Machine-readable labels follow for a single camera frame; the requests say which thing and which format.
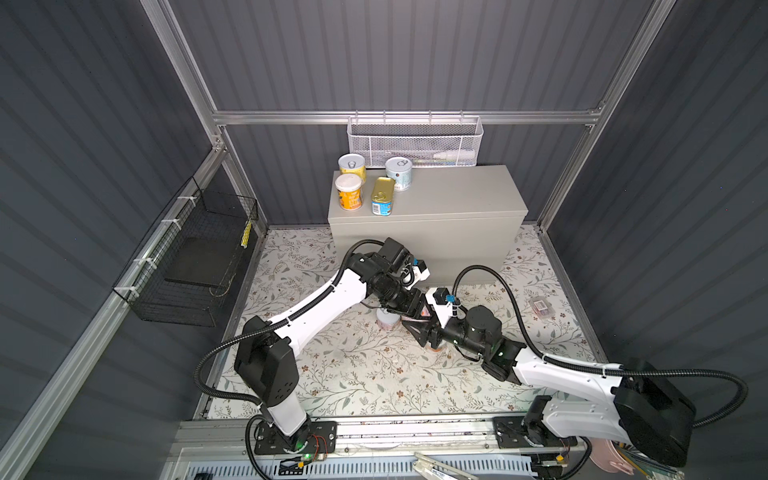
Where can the yellow orange can plastic lid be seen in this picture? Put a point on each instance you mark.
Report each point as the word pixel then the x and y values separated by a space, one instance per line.
pixel 349 188

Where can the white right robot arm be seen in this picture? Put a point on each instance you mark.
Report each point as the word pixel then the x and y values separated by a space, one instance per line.
pixel 647 411

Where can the yellow tag on basket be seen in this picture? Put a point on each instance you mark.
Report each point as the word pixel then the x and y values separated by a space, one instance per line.
pixel 246 234

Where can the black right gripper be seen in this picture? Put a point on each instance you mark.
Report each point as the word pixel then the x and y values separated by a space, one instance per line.
pixel 426 331

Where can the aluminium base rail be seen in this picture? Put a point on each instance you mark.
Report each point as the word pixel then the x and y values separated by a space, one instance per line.
pixel 367 448

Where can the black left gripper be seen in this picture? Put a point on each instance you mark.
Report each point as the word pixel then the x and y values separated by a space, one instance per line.
pixel 410 307

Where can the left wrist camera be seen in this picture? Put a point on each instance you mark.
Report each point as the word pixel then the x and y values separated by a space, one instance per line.
pixel 418 271

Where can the pink can white lid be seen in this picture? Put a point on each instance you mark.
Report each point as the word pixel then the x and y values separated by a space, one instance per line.
pixel 386 319

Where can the black wire basket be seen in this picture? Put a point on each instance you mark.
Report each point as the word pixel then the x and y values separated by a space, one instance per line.
pixel 193 260

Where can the grey metal cabinet box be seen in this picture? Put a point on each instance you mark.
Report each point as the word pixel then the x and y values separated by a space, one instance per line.
pixel 450 218

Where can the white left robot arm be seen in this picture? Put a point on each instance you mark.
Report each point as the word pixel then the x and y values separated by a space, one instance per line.
pixel 267 360

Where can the gold rectangular tin can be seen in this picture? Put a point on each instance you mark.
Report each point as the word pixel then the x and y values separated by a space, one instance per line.
pixel 382 197

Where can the yellow can pull-tab lid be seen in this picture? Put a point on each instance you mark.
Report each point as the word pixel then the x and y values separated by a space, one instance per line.
pixel 353 163

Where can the blue can white lid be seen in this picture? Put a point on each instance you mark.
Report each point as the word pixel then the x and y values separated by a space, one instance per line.
pixel 400 170

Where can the white wire mesh basket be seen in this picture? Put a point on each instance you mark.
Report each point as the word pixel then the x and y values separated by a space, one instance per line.
pixel 428 142

